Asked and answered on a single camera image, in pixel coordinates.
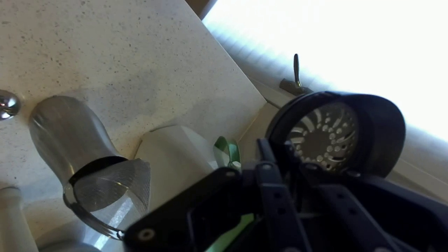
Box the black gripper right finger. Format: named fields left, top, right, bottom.
left=285, top=141, right=448, bottom=252

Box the metal window latch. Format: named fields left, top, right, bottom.
left=279, top=51, right=314, bottom=96

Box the white cup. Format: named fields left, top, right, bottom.
left=135, top=123, right=244, bottom=211

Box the metal pitcher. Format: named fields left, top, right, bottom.
left=28, top=95, right=153, bottom=242

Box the white framed window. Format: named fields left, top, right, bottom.
left=201, top=0, right=448, bottom=145

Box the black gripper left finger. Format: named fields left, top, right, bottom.
left=124, top=138, right=313, bottom=252

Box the black round perforated object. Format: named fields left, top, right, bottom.
left=265, top=89, right=408, bottom=180

